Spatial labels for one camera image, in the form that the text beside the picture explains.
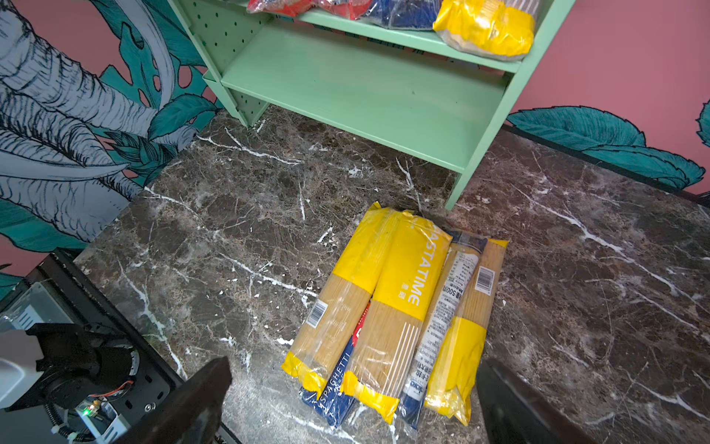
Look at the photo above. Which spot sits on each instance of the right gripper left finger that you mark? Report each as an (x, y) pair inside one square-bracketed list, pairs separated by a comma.
[(190, 414)]

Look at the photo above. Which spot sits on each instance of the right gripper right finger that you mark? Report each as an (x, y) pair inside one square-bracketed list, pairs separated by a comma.
[(514, 412)]

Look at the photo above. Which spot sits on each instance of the yellow Pastatime spaghetti pack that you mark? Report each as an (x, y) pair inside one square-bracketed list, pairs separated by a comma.
[(381, 358)]

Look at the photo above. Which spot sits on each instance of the blue spaghetti pack underneath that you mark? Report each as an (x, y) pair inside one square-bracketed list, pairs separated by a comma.
[(333, 405)]

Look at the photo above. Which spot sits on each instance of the yellow spaghetti pack barcode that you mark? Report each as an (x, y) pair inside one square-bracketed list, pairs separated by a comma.
[(327, 329)]

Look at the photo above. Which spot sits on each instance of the yellow spaghetti pack top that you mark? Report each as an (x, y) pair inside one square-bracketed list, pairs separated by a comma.
[(502, 30)]

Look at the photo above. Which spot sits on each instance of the blue Ankara spaghetti pack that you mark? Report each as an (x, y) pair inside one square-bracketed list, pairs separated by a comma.
[(409, 15)]

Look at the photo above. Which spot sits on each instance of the red spaghetti pack white label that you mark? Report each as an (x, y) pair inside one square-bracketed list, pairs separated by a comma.
[(287, 8)]

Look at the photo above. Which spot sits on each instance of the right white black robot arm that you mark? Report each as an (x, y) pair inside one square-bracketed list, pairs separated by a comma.
[(64, 364)]

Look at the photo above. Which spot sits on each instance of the green wooden two-tier shelf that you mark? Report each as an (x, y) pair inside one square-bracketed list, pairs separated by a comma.
[(406, 90)]

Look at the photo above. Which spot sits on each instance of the yellow spaghetti pack white label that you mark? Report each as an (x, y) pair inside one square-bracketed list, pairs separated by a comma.
[(454, 375)]

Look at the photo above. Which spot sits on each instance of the blue white label spaghetti pack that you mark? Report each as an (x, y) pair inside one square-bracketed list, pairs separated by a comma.
[(464, 254)]

